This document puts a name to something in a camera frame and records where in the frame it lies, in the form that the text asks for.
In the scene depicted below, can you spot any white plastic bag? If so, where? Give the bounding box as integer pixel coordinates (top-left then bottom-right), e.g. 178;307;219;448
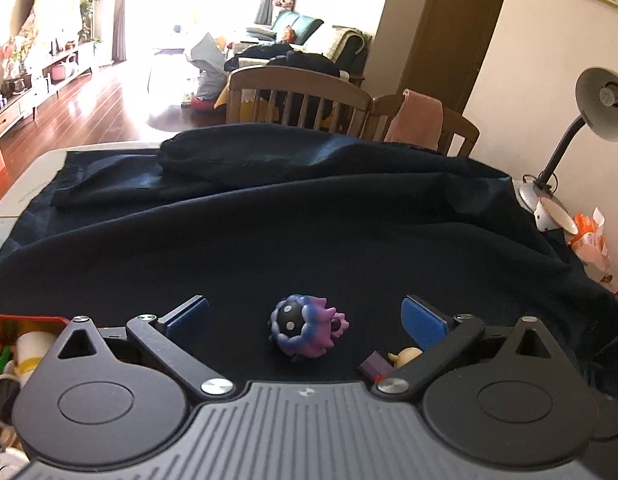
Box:
186;32;230;103

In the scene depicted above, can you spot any wooden door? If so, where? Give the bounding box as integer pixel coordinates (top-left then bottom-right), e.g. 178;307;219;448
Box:
394;0;515;113

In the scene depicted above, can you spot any wooden slatted chair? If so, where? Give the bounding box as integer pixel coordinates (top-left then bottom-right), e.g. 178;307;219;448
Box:
226;65;372;138

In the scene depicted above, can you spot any purple round toy figure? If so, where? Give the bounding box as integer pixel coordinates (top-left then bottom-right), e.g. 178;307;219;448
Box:
269;294;350;363

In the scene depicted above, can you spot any wooden chair with towel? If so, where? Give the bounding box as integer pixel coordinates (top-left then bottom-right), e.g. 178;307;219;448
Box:
371;92;481;157

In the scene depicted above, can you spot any pink towel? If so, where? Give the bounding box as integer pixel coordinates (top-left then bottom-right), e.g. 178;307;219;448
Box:
384;89;443;151

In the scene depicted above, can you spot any small yellow figure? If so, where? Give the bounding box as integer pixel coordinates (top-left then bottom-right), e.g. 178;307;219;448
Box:
387;347;424;368

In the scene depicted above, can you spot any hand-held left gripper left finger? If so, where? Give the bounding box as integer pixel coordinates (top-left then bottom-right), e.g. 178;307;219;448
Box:
54;294;236;402

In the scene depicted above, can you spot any tall green plant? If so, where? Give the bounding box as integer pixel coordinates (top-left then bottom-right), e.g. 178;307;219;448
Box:
79;0;104;43

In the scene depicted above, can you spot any dark navy cloth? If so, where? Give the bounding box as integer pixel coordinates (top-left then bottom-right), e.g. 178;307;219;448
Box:
0;125;618;411

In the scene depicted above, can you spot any grey gooseneck desk lamp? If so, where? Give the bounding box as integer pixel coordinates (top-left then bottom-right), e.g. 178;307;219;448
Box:
519;66;618;233

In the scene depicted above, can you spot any white low cabinet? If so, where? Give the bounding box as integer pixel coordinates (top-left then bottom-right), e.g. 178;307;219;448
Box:
0;40;100;141

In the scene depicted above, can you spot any red tin box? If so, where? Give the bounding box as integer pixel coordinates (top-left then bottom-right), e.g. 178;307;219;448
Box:
0;314;72;480

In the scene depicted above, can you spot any pile of dark clothes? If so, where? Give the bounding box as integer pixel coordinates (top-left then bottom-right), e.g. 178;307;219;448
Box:
224;42;340;73

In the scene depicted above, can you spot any orange snack packet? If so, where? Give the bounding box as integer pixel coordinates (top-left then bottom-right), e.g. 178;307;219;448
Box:
568;207;615;281

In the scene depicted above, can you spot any small purple block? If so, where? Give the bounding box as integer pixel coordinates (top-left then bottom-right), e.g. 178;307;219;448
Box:
358;352;395;383

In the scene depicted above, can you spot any grey curtain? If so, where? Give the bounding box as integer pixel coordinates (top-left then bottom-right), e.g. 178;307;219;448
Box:
111;0;134;63

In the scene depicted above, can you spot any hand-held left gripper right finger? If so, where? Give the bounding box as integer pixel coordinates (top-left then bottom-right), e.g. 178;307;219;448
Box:
371;294;562;403

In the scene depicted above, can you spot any green sofa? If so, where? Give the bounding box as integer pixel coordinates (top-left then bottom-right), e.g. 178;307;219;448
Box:
246;12;372;73

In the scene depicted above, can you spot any white bottle with yellow label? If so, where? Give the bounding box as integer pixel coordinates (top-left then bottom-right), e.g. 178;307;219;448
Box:
14;331;57;376

